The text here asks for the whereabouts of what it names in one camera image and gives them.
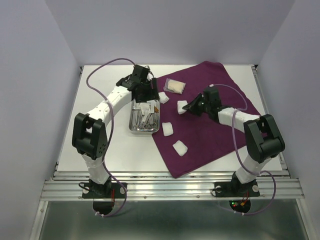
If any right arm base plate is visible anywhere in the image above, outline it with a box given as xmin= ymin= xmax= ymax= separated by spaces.
xmin=211 ymin=180 xmax=260 ymax=198

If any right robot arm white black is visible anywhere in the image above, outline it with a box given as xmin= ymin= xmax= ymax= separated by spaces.
xmin=183 ymin=86 xmax=285 ymax=198

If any small white paper strip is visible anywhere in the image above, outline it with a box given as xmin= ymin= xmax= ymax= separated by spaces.
xmin=149 ymin=101 xmax=156 ymax=114

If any bagged beige bandage roll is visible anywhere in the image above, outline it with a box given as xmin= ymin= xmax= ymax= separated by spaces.
xmin=163 ymin=78 xmax=186 ymax=94

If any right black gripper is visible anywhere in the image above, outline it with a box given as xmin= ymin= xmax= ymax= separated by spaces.
xmin=181 ymin=92 xmax=210 ymax=117

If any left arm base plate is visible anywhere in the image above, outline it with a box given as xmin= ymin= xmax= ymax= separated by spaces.
xmin=78 ymin=181 xmax=126 ymax=199

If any white gauze pad top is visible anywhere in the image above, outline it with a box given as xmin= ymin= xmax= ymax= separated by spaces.
xmin=158 ymin=92 xmax=170 ymax=104

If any stainless steel tray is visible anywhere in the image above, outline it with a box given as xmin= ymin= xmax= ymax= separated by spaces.
xmin=128 ymin=99 xmax=161 ymax=135

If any purple surgical cloth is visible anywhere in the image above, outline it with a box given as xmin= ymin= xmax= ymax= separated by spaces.
xmin=152 ymin=61 xmax=264 ymax=178

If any aluminium front rail frame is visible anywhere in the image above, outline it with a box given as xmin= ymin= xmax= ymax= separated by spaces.
xmin=40 ymin=170 xmax=305 ymax=201

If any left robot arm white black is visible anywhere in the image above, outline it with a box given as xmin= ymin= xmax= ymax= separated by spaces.
xmin=71 ymin=64 xmax=160 ymax=198

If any small clear bagged packet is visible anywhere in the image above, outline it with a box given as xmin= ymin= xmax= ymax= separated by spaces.
xmin=139 ymin=102 xmax=150 ymax=116

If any white gauze pad bottom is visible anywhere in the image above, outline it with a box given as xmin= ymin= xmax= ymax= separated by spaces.
xmin=172 ymin=140 xmax=188 ymax=157

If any white gauze pad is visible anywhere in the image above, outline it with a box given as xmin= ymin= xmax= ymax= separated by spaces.
xmin=172 ymin=140 xmax=188 ymax=157
xmin=162 ymin=122 xmax=174 ymax=137
xmin=158 ymin=92 xmax=170 ymax=104

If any white gauze pad edge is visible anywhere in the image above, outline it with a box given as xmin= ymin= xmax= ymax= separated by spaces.
xmin=177 ymin=100 xmax=188 ymax=115

